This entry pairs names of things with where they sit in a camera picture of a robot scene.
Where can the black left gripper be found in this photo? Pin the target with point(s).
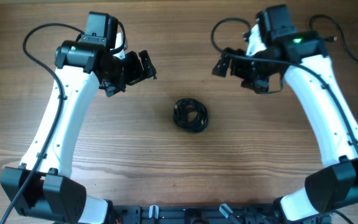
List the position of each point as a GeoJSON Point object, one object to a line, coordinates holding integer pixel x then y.
{"type": "Point", "coordinates": [132, 59]}

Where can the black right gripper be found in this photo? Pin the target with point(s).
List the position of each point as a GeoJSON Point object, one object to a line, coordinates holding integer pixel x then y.
{"type": "Point", "coordinates": [261, 84]}

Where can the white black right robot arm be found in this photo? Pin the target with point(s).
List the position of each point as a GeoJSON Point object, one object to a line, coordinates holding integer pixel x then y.
{"type": "Point", "coordinates": [275, 46]}

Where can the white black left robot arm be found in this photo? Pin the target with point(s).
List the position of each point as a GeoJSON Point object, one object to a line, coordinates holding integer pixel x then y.
{"type": "Point", "coordinates": [41, 186]}

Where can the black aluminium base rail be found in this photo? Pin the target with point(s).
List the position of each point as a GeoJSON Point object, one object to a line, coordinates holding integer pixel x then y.
{"type": "Point", "coordinates": [154, 214]}

